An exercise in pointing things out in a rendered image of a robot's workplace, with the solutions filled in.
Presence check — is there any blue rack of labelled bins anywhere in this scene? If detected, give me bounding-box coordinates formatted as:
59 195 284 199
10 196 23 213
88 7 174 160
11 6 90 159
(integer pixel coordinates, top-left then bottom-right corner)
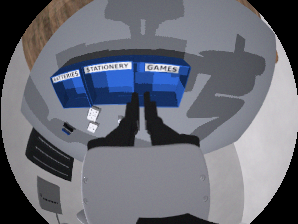
50 55 191 108

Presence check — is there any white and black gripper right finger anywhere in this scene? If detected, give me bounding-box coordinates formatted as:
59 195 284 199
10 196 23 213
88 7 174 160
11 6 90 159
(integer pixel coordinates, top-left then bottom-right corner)
144 92 200 148

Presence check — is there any white domino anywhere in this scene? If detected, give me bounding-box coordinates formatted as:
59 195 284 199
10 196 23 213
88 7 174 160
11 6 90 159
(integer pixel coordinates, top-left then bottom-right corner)
87 106 100 122
88 121 98 133

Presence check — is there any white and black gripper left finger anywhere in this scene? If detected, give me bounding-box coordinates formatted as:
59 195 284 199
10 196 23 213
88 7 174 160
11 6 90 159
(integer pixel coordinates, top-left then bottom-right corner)
87 92 140 150

